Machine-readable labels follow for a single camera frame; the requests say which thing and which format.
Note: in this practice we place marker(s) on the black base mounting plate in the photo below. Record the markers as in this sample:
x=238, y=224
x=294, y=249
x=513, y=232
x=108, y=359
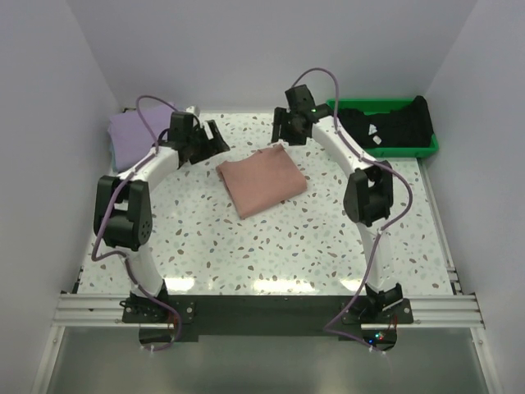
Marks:
x=187, y=318

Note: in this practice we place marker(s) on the aluminium frame rail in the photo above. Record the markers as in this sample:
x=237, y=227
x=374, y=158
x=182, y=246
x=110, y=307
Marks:
x=429, y=311

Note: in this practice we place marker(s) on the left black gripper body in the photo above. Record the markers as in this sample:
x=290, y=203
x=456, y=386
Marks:
x=198, y=140

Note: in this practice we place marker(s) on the folded purple t shirt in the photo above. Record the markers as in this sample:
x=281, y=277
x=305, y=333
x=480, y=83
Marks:
x=131, y=138

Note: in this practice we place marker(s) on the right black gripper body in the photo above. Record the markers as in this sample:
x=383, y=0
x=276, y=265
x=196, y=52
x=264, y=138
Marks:
x=294, y=136

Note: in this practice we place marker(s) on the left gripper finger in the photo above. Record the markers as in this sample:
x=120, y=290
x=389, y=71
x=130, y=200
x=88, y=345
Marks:
x=217, y=142
x=203, y=152

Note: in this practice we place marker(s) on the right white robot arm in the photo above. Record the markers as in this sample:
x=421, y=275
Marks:
x=368, y=195

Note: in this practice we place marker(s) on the green plastic bin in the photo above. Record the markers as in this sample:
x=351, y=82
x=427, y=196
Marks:
x=410, y=152

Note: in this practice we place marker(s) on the black t shirt in bin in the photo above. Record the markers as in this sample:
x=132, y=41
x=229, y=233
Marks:
x=393, y=127

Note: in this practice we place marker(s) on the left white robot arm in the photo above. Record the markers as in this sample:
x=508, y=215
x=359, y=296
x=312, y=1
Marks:
x=123, y=217

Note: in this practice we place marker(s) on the pink printed t shirt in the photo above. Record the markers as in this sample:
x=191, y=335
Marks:
x=262, y=180

